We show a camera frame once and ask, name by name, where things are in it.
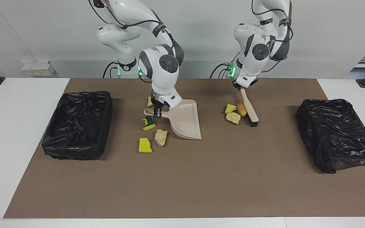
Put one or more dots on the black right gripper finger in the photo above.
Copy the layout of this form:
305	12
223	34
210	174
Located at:
155	112
160	112

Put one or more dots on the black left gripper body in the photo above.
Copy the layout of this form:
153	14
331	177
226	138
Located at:
241	88

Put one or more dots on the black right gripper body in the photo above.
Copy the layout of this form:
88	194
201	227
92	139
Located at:
157	102

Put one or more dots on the beige hand brush black bristles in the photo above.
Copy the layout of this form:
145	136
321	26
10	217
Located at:
249	106

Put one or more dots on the orange-brown sponge chunk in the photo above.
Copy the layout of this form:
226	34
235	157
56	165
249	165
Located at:
241	109

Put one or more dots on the small notched yellow sponge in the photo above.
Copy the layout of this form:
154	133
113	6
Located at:
230	109

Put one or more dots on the beige plastic dustpan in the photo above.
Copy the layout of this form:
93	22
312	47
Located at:
185	123

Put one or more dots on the pale beige sponge chunk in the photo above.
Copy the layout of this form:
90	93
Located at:
233	117
150	103
161	137

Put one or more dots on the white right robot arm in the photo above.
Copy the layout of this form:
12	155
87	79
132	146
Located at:
163	72

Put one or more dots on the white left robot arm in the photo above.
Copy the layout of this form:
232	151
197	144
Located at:
260	52

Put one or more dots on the black bag lined bin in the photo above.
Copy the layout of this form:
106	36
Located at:
74	133
334	136

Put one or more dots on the green and yellow sponge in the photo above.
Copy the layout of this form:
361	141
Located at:
149	125

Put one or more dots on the yellow sponge block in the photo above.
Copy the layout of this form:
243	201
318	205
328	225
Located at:
145	146

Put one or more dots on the brown table mat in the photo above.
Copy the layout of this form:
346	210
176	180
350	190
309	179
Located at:
182	196

